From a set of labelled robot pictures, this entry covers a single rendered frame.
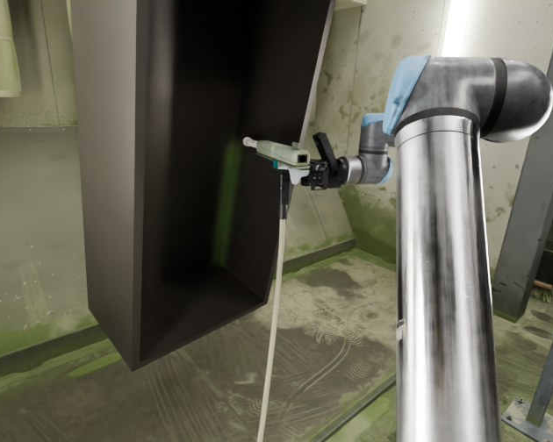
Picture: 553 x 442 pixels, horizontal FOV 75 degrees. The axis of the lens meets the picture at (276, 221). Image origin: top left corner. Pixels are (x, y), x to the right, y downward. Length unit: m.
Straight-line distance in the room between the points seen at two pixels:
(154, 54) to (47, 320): 1.38
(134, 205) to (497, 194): 2.19
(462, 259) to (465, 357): 0.11
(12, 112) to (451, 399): 2.27
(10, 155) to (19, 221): 0.35
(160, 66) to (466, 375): 1.14
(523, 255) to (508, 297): 0.30
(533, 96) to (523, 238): 2.04
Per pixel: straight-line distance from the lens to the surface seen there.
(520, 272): 2.70
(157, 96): 1.29
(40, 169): 2.30
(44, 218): 2.20
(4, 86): 2.03
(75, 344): 2.15
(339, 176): 1.12
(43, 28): 2.42
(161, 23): 1.27
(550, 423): 2.15
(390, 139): 1.16
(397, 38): 2.98
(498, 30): 2.68
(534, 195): 2.58
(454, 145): 0.53
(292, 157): 0.93
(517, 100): 0.62
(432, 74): 0.59
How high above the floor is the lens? 1.30
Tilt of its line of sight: 19 degrees down
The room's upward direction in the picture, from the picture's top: 2 degrees clockwise
